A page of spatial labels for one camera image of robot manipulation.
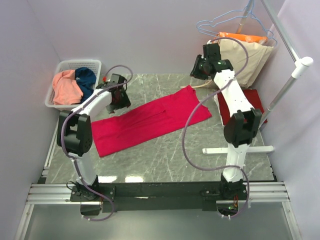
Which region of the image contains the pink red t shirt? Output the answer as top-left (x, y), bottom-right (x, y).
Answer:
top-left (91, 85), bottom-right (212, 158)

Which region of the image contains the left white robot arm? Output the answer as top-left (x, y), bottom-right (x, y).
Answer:
top-left (56, 73), bottom-right (131, 201)

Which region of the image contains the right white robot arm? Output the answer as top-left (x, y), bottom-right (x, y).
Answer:
top-left (190, 43), bottom-right (262, 200)

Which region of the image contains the beige hanging garment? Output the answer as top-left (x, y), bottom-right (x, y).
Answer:
top-left (215, 39), bottom-right (274, 89)

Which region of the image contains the dark blue t shirt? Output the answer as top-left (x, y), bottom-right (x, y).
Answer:
top-left (75, 67), bottom-right (97, 104)

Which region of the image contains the white plastic laundry basket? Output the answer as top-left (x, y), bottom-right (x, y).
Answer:
top-left (45, 59), bottom-right (102, 111)

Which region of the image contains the orange hanging garment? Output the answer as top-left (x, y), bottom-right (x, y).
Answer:
top-left (216, 32), bottom-right (268, 45)

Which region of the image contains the folded dark red t shirt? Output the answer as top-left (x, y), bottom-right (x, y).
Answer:
top-left (216, 88), bottom-right (268, 126)

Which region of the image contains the salmon pink t shirt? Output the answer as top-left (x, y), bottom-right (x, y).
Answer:
top-left (52, 69), bottom-right (83, 105)

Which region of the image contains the metal clothes rack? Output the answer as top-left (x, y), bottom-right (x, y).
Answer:
top-left (196, 0), bottom-right (314, 155)

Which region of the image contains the black base beam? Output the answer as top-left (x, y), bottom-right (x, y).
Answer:
top-left (70, 181), bottom-right (248, 216)

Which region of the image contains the blue wire hanger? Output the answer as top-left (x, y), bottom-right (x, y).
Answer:
top-left (196, 0), bottom-right (278, 47)

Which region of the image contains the aluminium rail frame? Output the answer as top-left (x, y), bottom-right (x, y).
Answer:
top-left (14, 182), bottom-right (302, 240)

